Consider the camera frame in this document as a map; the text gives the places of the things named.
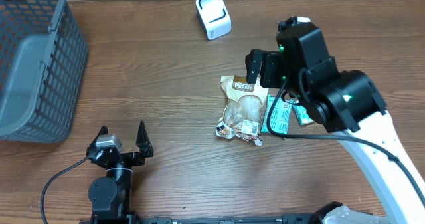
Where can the brown snack pouch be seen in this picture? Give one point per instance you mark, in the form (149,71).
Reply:
(241,115)

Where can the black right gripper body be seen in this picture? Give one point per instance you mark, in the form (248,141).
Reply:
(274,72)

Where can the teal snack bar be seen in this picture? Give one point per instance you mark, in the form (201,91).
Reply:
(280,117)

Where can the white barcode scanner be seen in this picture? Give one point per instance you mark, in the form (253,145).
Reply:
(214,18)

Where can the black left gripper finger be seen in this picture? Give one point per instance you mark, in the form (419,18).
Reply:
(143,142)
(103,131)

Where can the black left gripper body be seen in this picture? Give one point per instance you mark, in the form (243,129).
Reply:
(131,159)

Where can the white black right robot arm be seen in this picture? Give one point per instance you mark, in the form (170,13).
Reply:
(352,111)

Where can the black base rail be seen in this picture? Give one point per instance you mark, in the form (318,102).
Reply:
(300,218)

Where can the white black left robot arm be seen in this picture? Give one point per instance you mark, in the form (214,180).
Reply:
(111,195)

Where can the teal Kleenex tissue pack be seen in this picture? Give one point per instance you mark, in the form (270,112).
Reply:
(301,114)

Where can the dark grey plastic basket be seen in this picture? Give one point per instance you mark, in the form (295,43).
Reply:
(43,59)

